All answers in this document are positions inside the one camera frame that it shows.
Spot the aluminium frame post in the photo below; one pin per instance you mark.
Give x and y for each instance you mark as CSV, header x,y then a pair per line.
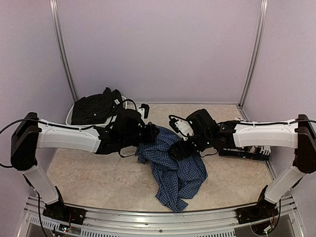
x,y
62,50
255,52

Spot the white plastic basket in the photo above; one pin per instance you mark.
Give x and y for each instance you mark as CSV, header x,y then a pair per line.
x,y
68,120

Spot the left aluminium frame post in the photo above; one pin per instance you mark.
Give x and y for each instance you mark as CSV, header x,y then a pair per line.
x,y
62,50

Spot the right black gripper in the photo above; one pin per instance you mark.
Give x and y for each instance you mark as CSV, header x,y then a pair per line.
x,y
176,146

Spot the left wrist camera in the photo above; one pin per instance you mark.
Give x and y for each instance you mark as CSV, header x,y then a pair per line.
x,y
142,111

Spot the black white plaid folded shirt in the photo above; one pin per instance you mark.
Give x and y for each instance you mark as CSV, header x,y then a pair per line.
x,y
259,153

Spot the blue checked long sleeve shirt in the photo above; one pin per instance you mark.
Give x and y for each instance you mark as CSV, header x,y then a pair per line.
x,y
177,180

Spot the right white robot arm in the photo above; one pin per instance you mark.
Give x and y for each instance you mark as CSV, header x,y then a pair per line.
x,y
200,132

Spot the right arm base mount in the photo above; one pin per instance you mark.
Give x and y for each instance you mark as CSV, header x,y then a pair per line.
x,y
261,210

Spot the right aluminium frame post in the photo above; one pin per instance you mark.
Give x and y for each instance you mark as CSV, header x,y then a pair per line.
x,y
255,52

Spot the black striped shirt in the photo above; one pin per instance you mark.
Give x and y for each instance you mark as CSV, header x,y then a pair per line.
x,y
95,109

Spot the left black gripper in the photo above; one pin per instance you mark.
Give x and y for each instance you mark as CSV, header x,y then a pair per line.
x,y
151,136

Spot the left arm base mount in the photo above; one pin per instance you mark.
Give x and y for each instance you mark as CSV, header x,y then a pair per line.
x,y
60,211

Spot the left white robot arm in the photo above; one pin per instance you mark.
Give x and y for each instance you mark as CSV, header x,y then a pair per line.
x,y
33,133

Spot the front aluminium rail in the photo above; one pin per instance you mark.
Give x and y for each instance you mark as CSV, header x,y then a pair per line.
x,y
99,222

